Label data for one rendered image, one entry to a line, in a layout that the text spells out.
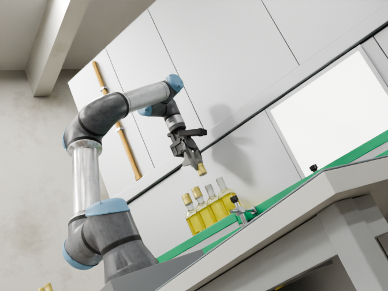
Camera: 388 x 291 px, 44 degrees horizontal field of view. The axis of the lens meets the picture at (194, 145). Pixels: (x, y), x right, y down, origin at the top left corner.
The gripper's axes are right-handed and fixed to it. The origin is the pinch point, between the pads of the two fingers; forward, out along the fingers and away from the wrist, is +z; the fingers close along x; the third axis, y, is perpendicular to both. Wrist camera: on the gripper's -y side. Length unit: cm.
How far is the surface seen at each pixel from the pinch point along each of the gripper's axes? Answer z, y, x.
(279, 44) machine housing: -30, -48, -15
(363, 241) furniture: 57, -70, 96
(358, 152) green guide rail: 28, -58, 4
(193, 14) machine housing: -70, -21, -15
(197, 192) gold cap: 9.2, 4.7, 1.6
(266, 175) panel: 14.1, -19.3, -12.0
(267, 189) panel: 19.3, -16.8, -11.9
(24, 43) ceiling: -301, 231, -167
